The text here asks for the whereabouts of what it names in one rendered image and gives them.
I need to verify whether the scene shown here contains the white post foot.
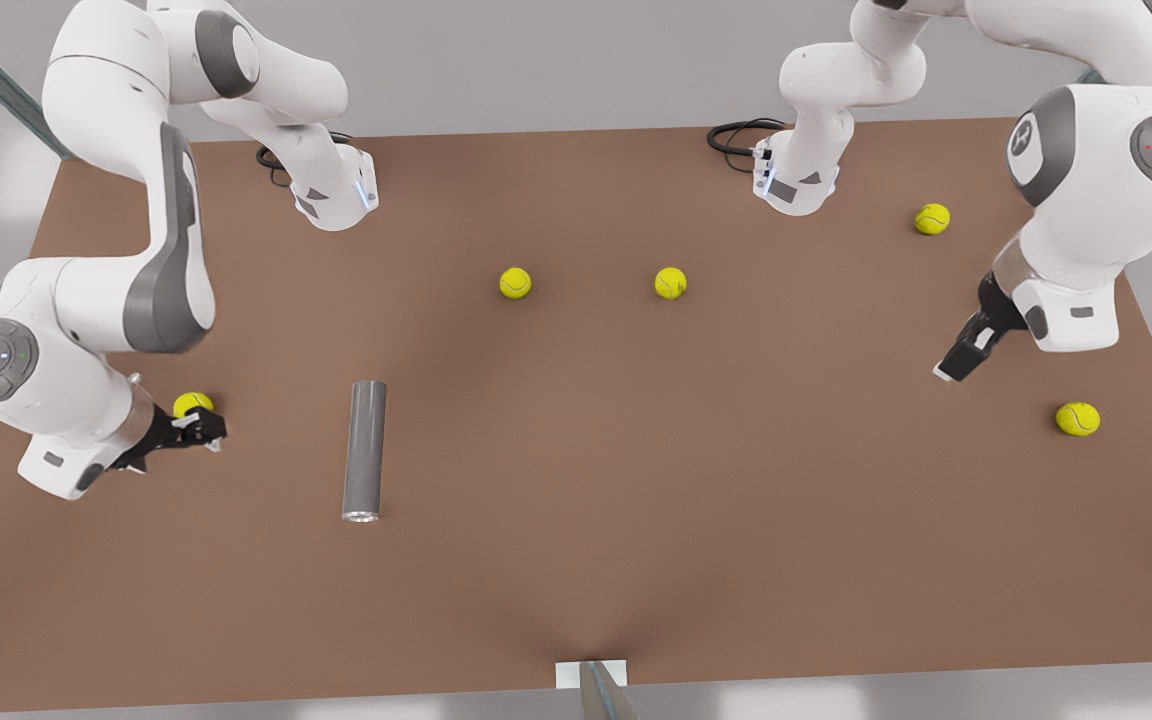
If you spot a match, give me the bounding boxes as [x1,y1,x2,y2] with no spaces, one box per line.
[555,659,630,691]

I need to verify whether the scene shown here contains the grey tennis ball tube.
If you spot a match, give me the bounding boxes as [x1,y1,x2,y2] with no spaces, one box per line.
[341,379,389,525]

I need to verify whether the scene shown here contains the black cable loop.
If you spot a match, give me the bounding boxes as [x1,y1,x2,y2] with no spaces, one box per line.
[706,117,789,174]
[255,131,354,189]

